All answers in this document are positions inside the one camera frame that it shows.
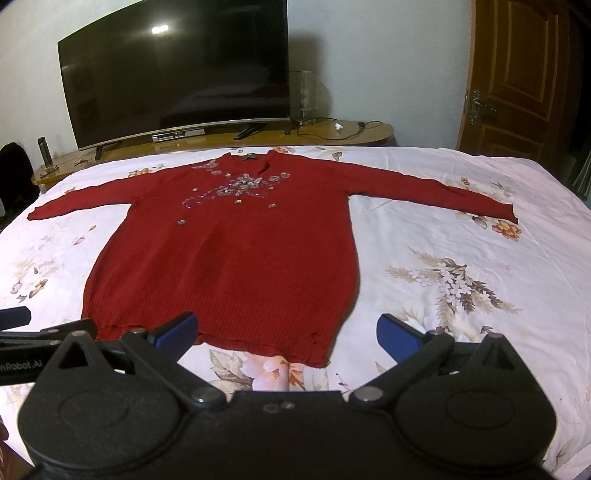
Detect red embellished knit sweater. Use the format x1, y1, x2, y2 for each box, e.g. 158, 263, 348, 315
31, 151, 515, 367

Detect black chair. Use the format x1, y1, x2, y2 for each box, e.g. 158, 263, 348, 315
0, 142, 40, 216

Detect floral white bed sheet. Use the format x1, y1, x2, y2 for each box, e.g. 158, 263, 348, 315
0, 145, 591, 480

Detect silver set-top box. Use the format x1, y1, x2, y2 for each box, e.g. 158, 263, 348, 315
151, 127, 205, 143

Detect wooden tv stand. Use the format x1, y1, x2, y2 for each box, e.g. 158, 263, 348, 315
32, 117, 394, 189

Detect black curved television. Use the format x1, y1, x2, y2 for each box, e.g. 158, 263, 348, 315
58, 1, 290, 148

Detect clear glass vase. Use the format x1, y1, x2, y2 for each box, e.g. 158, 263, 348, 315
290, 70, 318, 122

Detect brown wooden door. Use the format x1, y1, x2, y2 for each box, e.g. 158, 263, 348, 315
457, 0, 570, 169

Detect brass door handle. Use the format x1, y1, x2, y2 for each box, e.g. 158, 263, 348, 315
468, 90, 497, 126

